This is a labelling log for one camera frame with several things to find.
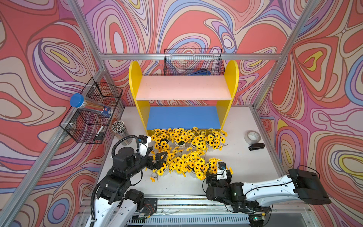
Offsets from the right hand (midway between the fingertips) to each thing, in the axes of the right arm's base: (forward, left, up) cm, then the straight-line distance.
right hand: (214, 173), depth 80 cm
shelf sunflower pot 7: (+1, +2, +11) cm, 11 cm away
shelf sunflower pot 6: (+2, +11, +11) cm, 15 cm away
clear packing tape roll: (+26, -33, -5) cm, 42 cm away
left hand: (+4, +28, +21) cm, 36 cm away
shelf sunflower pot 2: (+18, +19, +11) cm, 29 cm away
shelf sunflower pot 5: (+2, +21, +10) cm, 23 cm away
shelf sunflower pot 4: (-1, +30, +8) cm, 31 cm away
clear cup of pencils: (+24, +56, +15) cm, 63 cm away
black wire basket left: (+17, +68, +27) cm, 75 cm away
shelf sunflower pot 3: (+19, +31, +11) cm, 38 cm away
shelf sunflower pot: (+16, +8, +11) cm, 20 cm away
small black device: (+17, -32, -2) cm, 37 cm away
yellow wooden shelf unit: (+63, +15, -2) cm, 65 cm away
